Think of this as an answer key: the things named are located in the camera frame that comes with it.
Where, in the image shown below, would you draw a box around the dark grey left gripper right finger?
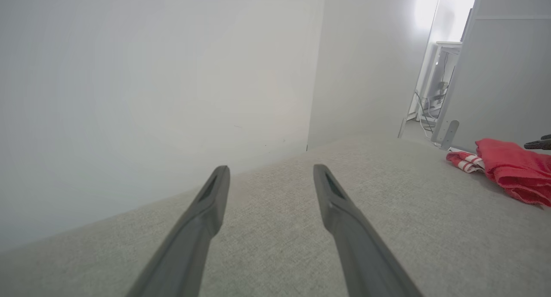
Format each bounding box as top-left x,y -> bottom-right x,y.
313,164 -> 424,297

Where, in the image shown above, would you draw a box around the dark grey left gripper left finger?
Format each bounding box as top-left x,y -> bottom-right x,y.
125,165 -> 231,297

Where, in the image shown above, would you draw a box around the red and white jersey shirt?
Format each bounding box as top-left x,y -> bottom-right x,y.
446,138 -> 551,207

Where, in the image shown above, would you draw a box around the grey partition panel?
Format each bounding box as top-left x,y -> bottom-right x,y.
430,0 -> 551,155

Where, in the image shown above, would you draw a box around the white desk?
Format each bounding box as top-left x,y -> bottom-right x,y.
424,41 -> 463,121

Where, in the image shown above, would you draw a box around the loose cables under desk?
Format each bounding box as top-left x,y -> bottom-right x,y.
413,90 -> 439,140

